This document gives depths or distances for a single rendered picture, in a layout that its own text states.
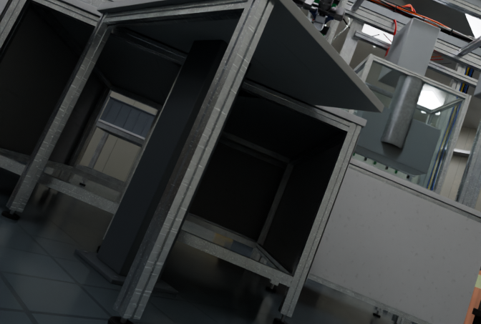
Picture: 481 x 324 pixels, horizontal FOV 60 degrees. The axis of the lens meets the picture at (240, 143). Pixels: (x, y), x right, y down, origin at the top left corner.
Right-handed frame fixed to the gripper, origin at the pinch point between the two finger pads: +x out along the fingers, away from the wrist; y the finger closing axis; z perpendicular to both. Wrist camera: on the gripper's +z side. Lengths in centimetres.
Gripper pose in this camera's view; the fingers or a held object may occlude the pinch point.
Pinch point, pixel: (321, 16)
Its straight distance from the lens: 201.4
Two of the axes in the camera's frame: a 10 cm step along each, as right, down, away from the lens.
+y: -9.1, -3.8, 1.6
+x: -0.3, 4.4, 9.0
